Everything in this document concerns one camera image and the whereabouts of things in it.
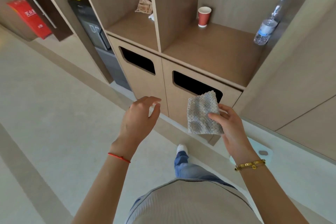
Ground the clear plastic water bottle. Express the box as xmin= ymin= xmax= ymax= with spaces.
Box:
xmin=254 ymin=0 xmax=292 ymax=46

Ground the gold bracelet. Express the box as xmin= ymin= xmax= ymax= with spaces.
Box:
xmin=234 ymin=159 xmax=266 ymax=171

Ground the crumpled brown paper napkin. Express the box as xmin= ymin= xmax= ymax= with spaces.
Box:
xmin=135 ymin=0 xmax=153 ymax=15

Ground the dark brown door frame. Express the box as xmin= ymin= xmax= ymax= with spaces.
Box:
xmin=3 ymin=0 xmax=74 ymax=42

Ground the beige ribbed top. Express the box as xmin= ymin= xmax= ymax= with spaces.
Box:
xmin=125 ymin=178 xmax=263 ymax=224

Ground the wooden bin door with slot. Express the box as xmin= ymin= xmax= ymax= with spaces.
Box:
xmin=108 ymin=35 xmax=169 ymax=117
xmin=161 ymin=57 xmax=243 ymax=146

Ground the red string bracelet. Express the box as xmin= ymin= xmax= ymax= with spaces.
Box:
xmin=108 ymin=152 xmax=131 ymax=163

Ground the red paper cup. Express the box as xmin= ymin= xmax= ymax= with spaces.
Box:
xmin=198 ymin=6 xmax=212 ymax=28

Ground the grey cleaning cloth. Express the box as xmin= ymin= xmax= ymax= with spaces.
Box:
xmin=187 ymin=90 xmax=224 ymax=135

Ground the person's right hand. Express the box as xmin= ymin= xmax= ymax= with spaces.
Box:
xmin=208 ymin=104 xmax=260 ymax=166

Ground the person's right forearm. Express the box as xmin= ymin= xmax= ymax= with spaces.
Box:
xmin=234 ymin=159 xmax=310 ymax=224

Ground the pale blue bathroom scale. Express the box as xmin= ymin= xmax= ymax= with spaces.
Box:
xmin=229 ymin=137 xmax=273 ymax=167

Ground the person's left hand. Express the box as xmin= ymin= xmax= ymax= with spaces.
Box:
xmin=112 ymin=96 xmax=162 ymax=153

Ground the black water dispenser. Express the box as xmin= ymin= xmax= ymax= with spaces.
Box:
xmin=68 ymin=0 xmax=132 ymax=92

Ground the light wooden shelf cabinet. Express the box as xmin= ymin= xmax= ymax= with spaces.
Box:
xmin=0 ymin=0 xmax=336 ymax=162

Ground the person's left forearm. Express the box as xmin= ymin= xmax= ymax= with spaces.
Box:
xmin=71 ymin=143 xmax=135 ymax=224

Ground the red fire blanket box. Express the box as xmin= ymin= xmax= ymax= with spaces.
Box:
xmin=6 ymin=0 xmax=53 ymax=40

